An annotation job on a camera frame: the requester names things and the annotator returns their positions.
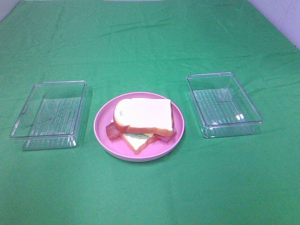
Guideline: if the toast bread slice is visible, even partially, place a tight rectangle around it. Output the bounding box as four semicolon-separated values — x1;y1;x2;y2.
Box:
113;98;173;137
120;133;158;155

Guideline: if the green lettuce leaf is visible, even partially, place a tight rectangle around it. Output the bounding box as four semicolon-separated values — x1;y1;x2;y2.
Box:
124;132;149;139

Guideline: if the bacon strip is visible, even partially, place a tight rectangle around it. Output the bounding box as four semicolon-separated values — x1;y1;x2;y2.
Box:
155;134;172;142
105;122;121;140

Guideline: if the yellow cheese slice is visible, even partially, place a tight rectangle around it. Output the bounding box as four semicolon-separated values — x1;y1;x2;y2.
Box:
144;133;154;138

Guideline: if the pink round plate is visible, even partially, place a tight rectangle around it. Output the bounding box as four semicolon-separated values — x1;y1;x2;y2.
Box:
94;92;185;162

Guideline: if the right clear plastic container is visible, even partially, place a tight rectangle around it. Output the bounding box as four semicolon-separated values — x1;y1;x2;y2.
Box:
187;72;263;138

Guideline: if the clear plastic container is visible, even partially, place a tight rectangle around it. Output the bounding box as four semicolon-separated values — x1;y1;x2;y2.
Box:
187;72;263;138
9;81;87;150

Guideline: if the left clear plastic container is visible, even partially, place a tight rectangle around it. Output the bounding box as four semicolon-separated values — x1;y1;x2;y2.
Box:
9;81;87;150

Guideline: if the green tablecloth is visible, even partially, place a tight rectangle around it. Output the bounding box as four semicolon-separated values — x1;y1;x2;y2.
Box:
0;0;300;225

